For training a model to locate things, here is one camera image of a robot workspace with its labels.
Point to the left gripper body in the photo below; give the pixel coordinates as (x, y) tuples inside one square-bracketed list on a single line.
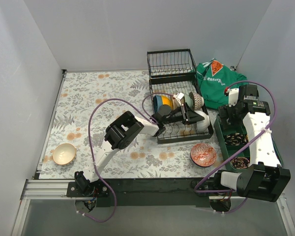
[(185, 112)]

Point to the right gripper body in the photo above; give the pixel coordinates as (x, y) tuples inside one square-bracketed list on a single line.
[(226, 118)]

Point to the black wire dish rack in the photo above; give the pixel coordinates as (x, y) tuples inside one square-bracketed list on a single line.
[(172, 72)]

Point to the brown patterned bowl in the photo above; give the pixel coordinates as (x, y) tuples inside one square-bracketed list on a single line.
[(198, 100)]

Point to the mint green bowl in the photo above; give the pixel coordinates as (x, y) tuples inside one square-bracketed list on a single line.
[(188, 100)]

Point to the cream bowl with yellow stripe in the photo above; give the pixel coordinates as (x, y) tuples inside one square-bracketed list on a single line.
[(167, 101)]

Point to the orange patterned bowl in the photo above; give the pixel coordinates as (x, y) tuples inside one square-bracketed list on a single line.
[(203, 155)]

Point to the cream bowl with blue pattern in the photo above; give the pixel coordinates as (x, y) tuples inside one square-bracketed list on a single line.
[(64, 154)]

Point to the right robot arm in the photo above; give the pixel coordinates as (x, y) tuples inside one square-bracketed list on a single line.
[(264, 178)]

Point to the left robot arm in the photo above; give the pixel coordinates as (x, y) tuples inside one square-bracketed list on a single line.
[(121, 133)]

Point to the green shirt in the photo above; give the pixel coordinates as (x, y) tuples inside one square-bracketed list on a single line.
[(213, 77)]

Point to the green compartment tray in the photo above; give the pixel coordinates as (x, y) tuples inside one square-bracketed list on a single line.
[(230, 141)]

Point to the floral patterned table mat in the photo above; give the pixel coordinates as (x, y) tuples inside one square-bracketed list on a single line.
[(88, 103)]

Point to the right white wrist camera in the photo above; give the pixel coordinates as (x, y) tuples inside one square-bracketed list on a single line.
[(232, 94)]

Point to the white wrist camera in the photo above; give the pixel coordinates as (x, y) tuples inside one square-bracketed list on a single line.
[(178, 100), (232, 94)]

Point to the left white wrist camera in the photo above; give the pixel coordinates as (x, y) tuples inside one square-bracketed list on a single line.
[(178, 100)]

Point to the aluminium front rail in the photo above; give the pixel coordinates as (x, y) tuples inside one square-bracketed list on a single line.
[(129, 192)]

